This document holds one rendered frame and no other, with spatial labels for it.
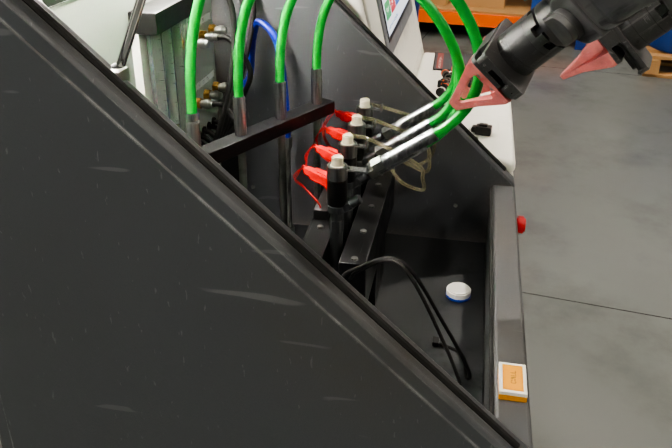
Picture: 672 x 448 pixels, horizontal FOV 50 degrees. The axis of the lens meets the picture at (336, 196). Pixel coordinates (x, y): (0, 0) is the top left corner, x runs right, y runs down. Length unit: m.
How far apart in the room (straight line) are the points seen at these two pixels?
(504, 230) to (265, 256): 0.58
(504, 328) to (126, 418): 0.46
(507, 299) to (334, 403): 0.35
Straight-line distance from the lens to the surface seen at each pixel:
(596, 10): 0.71
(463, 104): 0.90
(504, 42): 0.85
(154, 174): 0.63
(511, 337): 0.92
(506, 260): 1.07
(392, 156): 0.94
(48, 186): 0.69
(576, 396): 2.35
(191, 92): 0.98
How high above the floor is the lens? 1.49
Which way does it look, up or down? 26 degrees down
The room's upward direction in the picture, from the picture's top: straight up
